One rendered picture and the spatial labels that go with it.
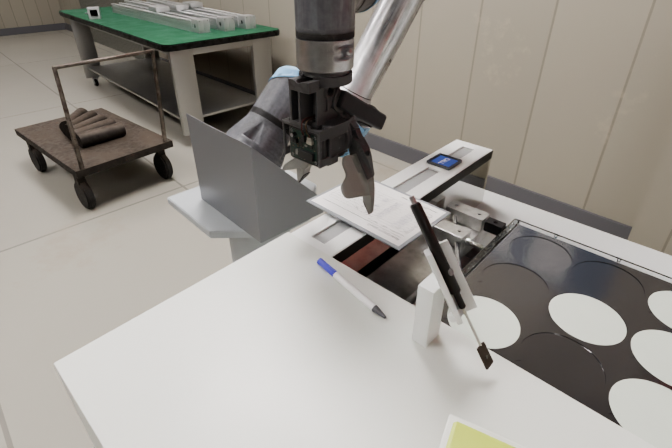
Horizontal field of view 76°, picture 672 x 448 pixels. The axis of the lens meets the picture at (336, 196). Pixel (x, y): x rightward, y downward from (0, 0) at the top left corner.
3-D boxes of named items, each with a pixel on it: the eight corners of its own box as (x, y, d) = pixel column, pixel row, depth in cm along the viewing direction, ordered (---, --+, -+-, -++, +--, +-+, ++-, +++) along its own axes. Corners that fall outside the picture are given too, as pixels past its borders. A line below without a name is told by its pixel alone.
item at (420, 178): (482, 200, 106) (493, 149, 99) (330, 324, 72) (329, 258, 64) (449, 188, 112) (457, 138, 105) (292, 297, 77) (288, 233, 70)
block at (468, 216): (487, 225, 86) (490, 212, 85) (480, 232, 84) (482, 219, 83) (452, 211, 91) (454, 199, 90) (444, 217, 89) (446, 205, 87)
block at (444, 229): (468, 242, 81) (471, 229, 80) (459, 250, 79) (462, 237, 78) (432, 226, 86) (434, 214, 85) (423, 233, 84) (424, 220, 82)
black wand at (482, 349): (403, 200, 44) (412, 197, 43) (410, 195, 45) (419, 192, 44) (481, 369, 45) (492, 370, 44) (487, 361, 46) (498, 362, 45)
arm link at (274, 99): (258, 115, 109) (286, 72, 110) (302, 142, 108) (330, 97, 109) (246, 99, 97) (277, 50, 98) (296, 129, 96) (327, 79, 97)
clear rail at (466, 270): (520, 225, 85) (521, 219, 84) (412, 332, 61) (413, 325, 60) (513, 222, 86) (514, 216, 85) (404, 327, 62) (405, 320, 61)
